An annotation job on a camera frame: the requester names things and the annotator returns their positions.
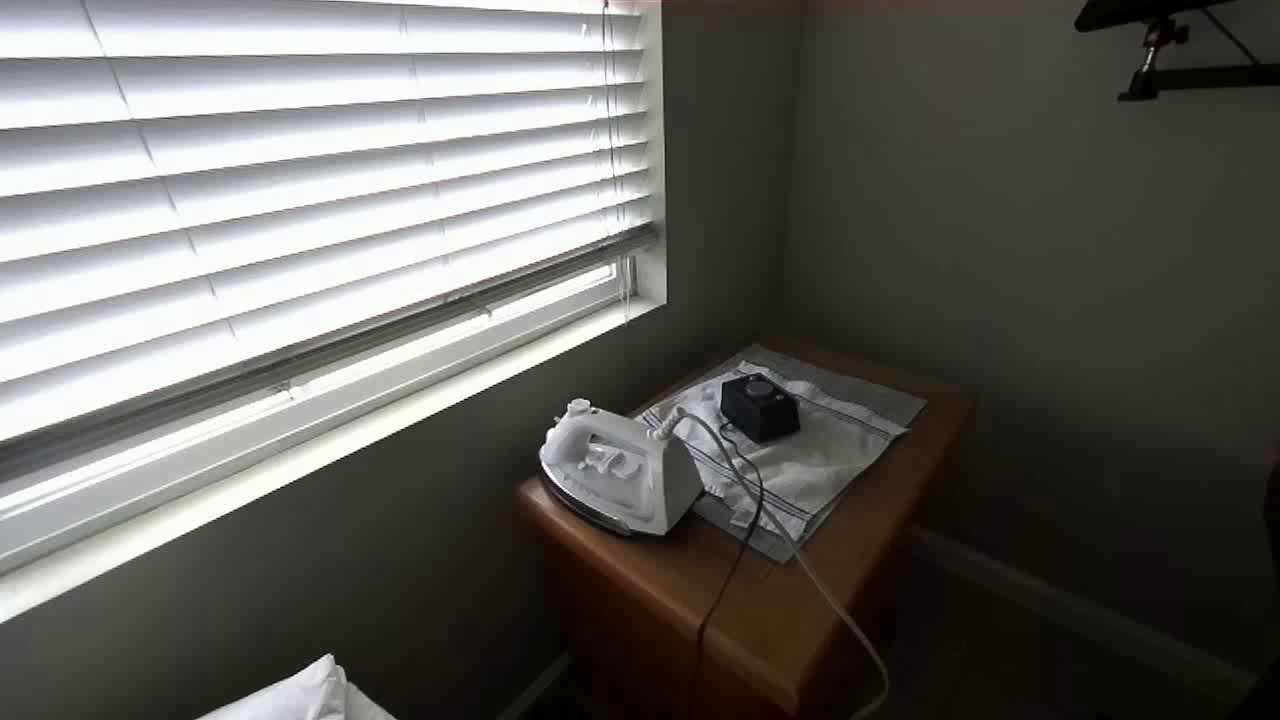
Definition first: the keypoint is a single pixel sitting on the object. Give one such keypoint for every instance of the white baseboard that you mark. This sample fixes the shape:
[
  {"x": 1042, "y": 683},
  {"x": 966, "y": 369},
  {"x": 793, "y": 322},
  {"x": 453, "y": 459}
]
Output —
[{"x": 1082, "y": 619}]

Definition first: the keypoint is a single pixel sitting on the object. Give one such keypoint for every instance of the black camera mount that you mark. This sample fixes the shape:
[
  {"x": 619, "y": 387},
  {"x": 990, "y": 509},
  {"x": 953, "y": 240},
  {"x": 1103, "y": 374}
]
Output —
[{"x": 1175, "y": 78}]

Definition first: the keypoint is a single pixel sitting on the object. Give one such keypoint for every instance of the white clothes iron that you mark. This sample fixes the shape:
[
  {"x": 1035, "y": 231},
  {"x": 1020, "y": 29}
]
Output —
[{"x": 619, "y": 470}]

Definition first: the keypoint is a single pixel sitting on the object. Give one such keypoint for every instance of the white cloth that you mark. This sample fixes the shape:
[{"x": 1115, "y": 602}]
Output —
[{"x": 311, "y": 695}]

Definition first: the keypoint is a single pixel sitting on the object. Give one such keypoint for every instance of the white window blinds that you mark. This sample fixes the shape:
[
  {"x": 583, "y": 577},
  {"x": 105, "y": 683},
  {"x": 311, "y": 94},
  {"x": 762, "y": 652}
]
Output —
[{"x": 322, "y": 173}]

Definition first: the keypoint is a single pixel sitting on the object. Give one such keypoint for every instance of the wooden side table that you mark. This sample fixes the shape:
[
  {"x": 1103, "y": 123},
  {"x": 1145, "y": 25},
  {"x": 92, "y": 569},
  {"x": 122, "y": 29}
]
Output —
[{"x": 787, "y": 612}]

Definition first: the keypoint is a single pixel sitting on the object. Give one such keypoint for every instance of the white window frame sill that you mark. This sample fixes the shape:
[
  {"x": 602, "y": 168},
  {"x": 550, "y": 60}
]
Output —
[{"x": 403, "y": 387}]

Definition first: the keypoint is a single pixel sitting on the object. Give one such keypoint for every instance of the black cube speaker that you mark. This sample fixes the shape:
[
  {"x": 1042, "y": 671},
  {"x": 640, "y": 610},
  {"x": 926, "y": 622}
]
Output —
[{"x": 757, "y": 407}]

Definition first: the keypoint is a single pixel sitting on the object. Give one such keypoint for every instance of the white striped towel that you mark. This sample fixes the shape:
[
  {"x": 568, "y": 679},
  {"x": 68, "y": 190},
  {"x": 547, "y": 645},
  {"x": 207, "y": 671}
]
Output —
[{"x": 826, "y": 447}]

